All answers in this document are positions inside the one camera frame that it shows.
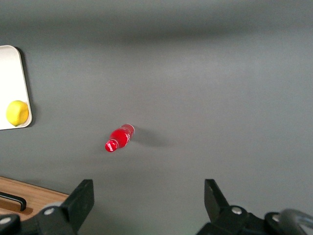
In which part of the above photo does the red soda bottle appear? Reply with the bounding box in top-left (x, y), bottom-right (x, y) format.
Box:
top-left (105, 123), bottom-right (135, 153)

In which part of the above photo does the white rectangular tray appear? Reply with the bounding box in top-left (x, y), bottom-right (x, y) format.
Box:
top-left (0, 45), bottom-right (33, 131)

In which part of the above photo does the black metal handle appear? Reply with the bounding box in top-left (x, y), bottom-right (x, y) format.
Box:
top-left (0, 191), bottom-right (27, 212)

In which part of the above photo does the wooden box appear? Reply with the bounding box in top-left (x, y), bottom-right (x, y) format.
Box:
top-left (0, 176), bottom-right (69, 222)

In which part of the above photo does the yellow lemon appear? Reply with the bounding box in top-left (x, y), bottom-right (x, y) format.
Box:
top-left (5, 100), bottom-right (30, 127)

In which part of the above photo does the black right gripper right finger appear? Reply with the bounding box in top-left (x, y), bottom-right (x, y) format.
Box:
top-left (195, 179), bottom-right (267, 235)

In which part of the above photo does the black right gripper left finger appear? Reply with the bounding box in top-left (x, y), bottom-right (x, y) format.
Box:
top-left (35, 179), bottom-right (95, 235)

